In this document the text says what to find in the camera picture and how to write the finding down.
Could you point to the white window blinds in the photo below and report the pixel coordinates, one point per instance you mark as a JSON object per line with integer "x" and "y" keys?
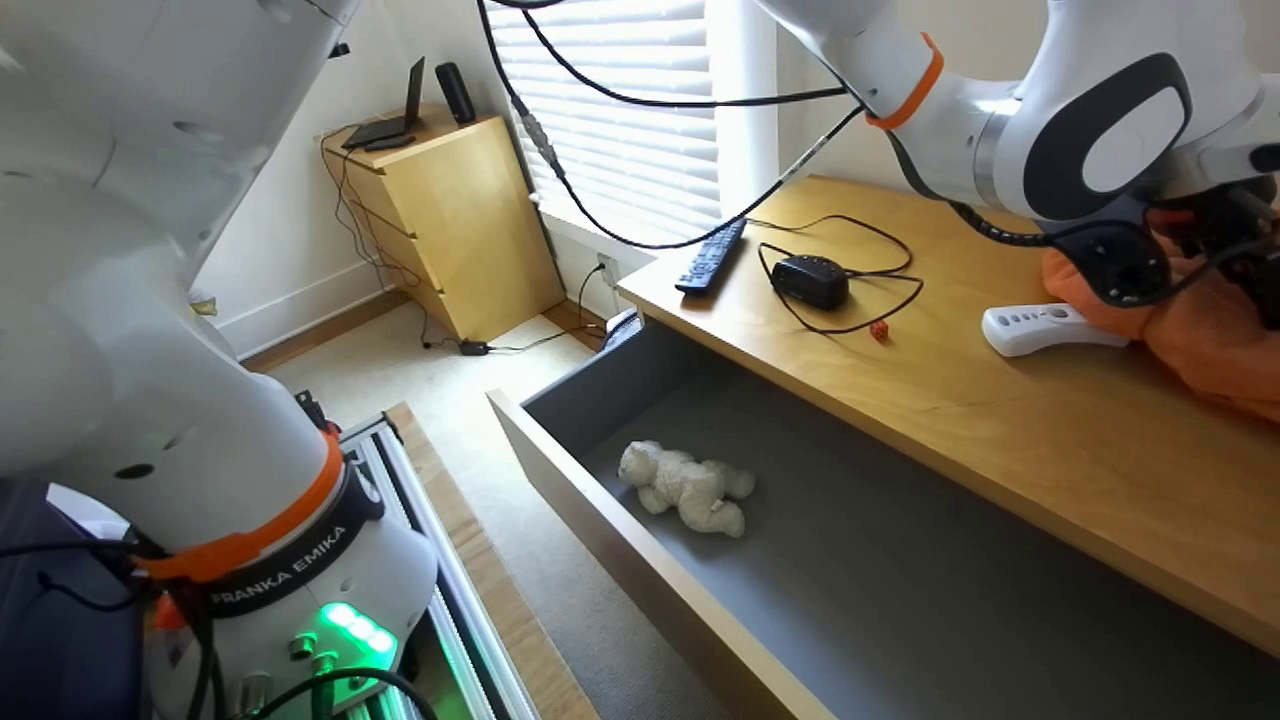
{"x": 640, "y": 144}

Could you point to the small light wood cabinet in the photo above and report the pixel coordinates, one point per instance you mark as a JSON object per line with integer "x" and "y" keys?
{"x": 455, "y": 224}

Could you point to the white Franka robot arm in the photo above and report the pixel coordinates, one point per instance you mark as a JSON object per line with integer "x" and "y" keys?
{"x": 134, "y": 333}

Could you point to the black TV remote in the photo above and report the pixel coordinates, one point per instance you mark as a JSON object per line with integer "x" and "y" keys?
{"x": 709, "y": 259}

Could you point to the open grey dresser drawer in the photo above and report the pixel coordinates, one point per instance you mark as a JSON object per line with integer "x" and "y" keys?
{"x": 907, "y": 584}

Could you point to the light wood dresser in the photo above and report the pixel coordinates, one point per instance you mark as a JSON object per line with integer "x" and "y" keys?
{"x": 1000, "y": 415}

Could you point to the black open laptop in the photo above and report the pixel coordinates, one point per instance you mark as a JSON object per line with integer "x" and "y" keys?
{"x": 384, "y": 128}

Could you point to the wooden base board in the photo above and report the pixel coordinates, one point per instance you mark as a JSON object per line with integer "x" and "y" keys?
{"x": 493, "y": 584}

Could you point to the metal robot base rail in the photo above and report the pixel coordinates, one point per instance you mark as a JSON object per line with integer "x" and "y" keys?
{"x": 424, "y": 561}

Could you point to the dark blue cloth bag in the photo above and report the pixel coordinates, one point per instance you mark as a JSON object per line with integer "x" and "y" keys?
{"x": 55, "y": 612}

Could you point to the white stuffed toy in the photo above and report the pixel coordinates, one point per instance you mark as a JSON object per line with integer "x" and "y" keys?
{"x": 685, "y": 485}

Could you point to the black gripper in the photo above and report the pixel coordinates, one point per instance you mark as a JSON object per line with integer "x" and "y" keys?
{"x": 1242, "y": 244}

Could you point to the black power adapter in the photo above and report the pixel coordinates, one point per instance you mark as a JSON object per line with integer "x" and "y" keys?
{"x": 810, "y": 281}

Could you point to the white window frame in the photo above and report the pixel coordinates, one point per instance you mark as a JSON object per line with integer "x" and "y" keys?
{"x": 744, "y": 135}

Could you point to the orange towel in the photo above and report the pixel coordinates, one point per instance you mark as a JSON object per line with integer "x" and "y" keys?
{"x": 1220, "y": 363}

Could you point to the white remote control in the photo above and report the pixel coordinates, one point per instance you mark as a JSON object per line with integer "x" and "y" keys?
{"x": 1041, "y": 329}

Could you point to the black upright speaker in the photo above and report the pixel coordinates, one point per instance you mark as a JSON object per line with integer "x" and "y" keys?
{"x": 459, "y": 92}

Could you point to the small orange cap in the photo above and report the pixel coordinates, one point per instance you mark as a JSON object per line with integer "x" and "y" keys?
{"x": 877, "y": 329}

